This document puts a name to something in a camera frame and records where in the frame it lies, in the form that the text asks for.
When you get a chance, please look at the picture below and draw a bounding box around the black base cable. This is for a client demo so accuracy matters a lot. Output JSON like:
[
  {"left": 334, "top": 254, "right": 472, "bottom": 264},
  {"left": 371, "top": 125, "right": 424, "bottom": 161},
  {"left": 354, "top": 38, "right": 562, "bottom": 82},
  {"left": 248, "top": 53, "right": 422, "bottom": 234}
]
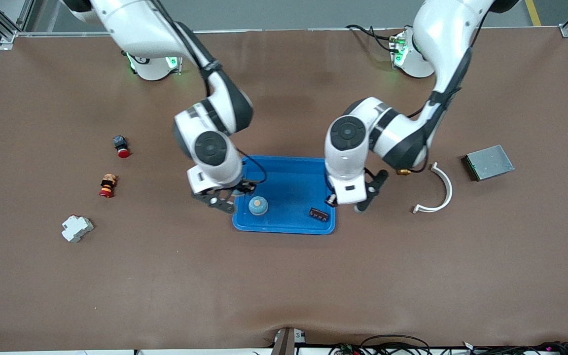
[{"left": 346, "top": 24, "right": 398, "bottom": 52}]

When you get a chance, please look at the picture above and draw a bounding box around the grey metal table bracket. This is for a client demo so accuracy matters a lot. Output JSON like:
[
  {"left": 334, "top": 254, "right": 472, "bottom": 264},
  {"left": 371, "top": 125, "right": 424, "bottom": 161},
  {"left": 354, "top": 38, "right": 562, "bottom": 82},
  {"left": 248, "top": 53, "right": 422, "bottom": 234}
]
[{"left": 270, "top": 326, "right": 307, "bottom": 355}]

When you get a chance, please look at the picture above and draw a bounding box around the white circuit breaker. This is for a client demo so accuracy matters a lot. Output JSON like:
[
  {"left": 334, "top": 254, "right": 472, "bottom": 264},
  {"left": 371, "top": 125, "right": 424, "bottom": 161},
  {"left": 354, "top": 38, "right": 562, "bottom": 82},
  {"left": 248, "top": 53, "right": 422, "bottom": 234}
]
[{"left": 61, "top": 215, "right": 95, "bottom": 244}]

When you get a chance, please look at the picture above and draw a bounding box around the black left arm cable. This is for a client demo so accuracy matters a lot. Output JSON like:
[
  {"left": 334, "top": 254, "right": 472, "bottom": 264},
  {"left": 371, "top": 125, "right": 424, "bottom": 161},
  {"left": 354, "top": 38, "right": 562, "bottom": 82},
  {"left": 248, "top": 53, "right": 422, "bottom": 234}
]
[{"left": 365, "top": 10, "right": 487, "bottom": 184}]

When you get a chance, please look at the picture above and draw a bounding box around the black cable bundle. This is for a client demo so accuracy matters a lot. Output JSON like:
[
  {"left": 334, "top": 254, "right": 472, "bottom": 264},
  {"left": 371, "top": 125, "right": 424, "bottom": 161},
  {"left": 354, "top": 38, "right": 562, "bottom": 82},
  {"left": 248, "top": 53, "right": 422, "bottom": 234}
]
[{"left": 461, "top": 340, "right": 568, "bottom": 355}]

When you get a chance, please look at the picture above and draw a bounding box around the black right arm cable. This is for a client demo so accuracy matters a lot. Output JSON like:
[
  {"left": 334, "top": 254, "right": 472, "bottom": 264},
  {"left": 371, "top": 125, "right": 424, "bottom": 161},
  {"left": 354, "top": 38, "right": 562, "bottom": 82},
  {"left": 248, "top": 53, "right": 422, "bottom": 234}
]
[{"left": 151, "top": 0, "right": 268, "bottom": 186}]

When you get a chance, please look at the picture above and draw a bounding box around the red button orange black body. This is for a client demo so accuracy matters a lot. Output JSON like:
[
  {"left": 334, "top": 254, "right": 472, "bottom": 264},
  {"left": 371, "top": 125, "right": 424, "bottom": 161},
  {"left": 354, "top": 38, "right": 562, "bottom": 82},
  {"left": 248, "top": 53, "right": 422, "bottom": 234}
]
[{"left": 99, "top": 174, "right": 118, "bottom": 198}]

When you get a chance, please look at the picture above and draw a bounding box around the blue plastic tray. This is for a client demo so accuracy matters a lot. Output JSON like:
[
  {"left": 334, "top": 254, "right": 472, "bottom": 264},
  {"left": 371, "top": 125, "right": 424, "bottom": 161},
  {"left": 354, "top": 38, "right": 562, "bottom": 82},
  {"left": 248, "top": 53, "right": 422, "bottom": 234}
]
[{"left": 232, "top": 155, "right": 337, "bottom": 235}]

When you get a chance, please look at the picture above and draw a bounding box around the grey metal box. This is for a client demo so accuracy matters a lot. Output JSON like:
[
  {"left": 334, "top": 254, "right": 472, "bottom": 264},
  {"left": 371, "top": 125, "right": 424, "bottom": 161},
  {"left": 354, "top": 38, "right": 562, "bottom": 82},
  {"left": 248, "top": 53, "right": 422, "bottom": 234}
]
[{"left": 462, "top": 144, "right": 515, "bottom": 182}]

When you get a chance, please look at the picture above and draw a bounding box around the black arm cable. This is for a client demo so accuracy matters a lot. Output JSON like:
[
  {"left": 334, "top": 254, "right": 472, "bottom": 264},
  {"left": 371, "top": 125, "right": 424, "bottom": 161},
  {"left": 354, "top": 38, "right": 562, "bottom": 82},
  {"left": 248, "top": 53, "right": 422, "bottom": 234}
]
[
  {"left": 151, "top": 0, "right": 268, "bottom": 186},
  {"left": 365, "top": 10, "right": 487, "bottom": 184}
]

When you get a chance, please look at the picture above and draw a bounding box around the black cable loop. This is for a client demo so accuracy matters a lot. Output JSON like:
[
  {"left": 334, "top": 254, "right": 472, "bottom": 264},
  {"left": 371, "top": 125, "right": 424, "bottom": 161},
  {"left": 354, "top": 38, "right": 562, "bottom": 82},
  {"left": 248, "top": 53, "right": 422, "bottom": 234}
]
[{"left": 360, "top": 335, "right": 431, "bottom": 355}]

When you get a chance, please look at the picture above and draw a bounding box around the white curved plastic strip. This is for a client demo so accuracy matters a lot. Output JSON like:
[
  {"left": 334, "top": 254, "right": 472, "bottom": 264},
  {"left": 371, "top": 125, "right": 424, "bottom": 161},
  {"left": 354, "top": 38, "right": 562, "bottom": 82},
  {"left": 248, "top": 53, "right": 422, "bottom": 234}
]
[{"left": 413, "top": 162, "right": 454, "bottom": 214}]

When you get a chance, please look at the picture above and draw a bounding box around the blue desk bell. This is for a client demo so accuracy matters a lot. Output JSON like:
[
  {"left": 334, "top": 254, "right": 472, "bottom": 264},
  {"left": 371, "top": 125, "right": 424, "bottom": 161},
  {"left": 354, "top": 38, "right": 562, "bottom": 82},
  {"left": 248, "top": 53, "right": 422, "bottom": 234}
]
[{"left": 248, "top": 196, "right": 269, "bottom": 216}]

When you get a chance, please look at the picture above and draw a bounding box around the red push button grey body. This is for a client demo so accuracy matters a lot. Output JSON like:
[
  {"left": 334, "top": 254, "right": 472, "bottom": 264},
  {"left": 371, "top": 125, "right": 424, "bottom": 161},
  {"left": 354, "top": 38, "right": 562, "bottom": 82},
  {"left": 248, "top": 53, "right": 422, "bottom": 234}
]
[{"left": 112, "top": 136, "right": 131, "bottom": 159}]

